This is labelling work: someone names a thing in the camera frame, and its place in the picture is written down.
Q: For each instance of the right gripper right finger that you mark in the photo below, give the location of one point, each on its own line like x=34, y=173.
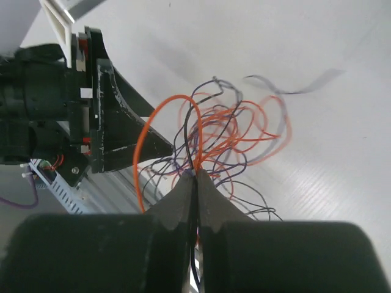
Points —
x=244, y=255

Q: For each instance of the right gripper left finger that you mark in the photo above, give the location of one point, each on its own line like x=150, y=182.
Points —
x=147, y=252

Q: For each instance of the aluminium mounting rail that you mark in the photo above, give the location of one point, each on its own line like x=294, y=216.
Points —
x=115, y=192

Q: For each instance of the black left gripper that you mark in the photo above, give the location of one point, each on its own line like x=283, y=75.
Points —
x=66, y=110

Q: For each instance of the slotted white cable duct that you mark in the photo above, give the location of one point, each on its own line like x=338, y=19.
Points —
x=62, y=192

